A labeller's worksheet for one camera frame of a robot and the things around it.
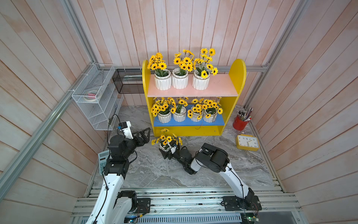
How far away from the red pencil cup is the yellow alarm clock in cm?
9

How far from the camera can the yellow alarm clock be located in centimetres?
96

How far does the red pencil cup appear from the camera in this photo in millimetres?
960
